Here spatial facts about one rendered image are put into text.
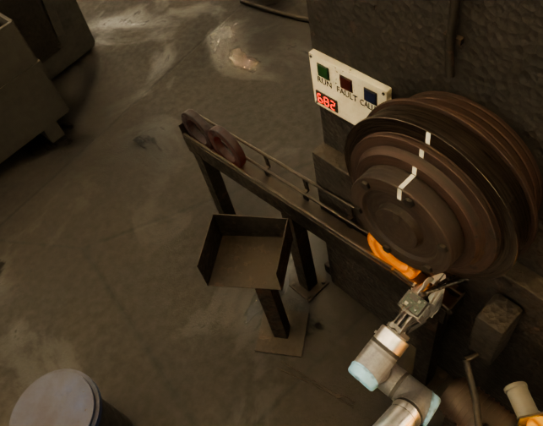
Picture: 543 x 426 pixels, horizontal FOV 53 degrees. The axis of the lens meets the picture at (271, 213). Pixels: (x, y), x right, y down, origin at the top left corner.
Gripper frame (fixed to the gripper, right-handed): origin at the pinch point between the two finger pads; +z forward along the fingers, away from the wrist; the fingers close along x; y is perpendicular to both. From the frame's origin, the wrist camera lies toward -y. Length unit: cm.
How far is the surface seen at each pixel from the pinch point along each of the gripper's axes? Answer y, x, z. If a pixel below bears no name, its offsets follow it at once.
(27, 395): 4, 85, -116
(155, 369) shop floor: -48, 82, -95
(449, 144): 58, 1, 14
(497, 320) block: 5.7, -18.7, -1.7
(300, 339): -63, 45, -46
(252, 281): -4, 48, -36
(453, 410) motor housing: -16.9, -21.4, -26.8
